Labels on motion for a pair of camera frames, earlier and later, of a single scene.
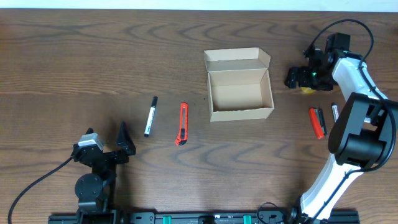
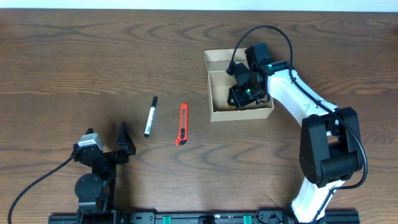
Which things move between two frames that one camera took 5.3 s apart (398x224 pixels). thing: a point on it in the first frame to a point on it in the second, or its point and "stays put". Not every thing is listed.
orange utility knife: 182,138 stays put
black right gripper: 303,77 to 241,96
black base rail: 198,217 stays put
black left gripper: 107,156 stays put
